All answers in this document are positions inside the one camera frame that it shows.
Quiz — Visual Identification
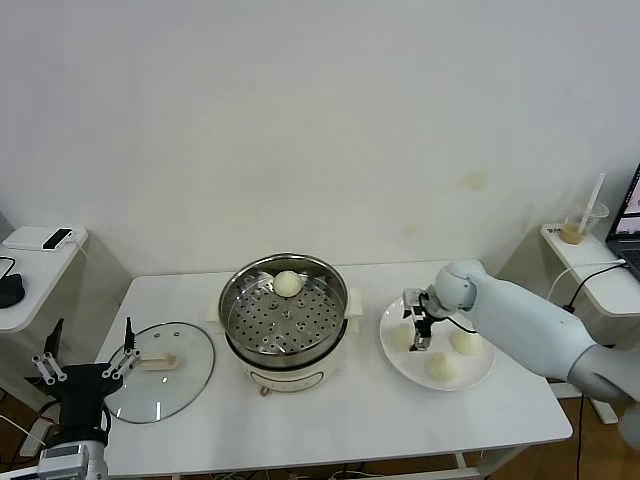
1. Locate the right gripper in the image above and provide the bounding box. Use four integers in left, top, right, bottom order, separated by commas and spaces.
402, 287, 444, 353

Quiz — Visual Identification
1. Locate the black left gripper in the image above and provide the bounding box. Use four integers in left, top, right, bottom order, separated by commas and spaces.
32, 316, 143, 441

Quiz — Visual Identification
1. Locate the white steamed baozi bun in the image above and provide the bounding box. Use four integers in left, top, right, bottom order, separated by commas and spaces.
424, 351, 461, 386
390, 323, 415, 351
272, 269, 304, 299
449, 330, 484, 357

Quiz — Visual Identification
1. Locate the glass lid with cream handle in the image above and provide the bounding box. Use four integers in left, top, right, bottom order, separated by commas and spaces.
102, 322, 216, 425

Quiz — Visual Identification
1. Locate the stainless steel steamer basket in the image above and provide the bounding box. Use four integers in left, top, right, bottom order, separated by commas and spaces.
218, 253, 347, 362

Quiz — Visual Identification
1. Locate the white round plate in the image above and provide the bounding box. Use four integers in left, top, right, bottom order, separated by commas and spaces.
378, 294, 497, 392

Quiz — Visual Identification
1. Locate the white side table with phone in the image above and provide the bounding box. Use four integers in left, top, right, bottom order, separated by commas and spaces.
0, 225, 91, 431

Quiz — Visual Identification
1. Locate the black computer mouse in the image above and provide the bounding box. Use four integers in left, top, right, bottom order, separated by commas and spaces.
0, 273, 26, 310

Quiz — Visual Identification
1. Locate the black smartphone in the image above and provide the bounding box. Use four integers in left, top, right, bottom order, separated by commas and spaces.
41, 227, 75, 252

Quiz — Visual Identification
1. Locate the flat white box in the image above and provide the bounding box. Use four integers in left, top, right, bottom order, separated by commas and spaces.
2, 226, 87, 253

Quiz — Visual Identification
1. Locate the white electric cooker pot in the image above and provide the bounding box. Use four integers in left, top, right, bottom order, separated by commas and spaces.
204, 287, 364, 399

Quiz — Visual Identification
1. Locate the clear plastic drink cup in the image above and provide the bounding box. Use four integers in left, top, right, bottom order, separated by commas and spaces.
559, 202, 610, 246

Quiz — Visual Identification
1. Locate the white side table with laptop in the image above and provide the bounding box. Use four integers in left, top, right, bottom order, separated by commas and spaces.
538, 222, 640, 426

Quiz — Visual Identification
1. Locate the white drinking straw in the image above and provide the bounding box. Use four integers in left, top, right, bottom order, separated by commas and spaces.
577, 172, 606, 236

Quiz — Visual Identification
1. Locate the dark open laptop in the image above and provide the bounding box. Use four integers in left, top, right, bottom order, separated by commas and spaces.
604, 162, 640, 281

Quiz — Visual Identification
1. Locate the white charging cable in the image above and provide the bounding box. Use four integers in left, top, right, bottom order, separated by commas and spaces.
69, 238, 91, 266

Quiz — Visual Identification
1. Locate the white laptop cable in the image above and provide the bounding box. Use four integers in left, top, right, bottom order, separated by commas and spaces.
548, 258, 625, 304

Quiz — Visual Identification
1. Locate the black power cable with adapter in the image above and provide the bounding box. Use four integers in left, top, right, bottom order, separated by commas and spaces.
564, 262, 629, 480

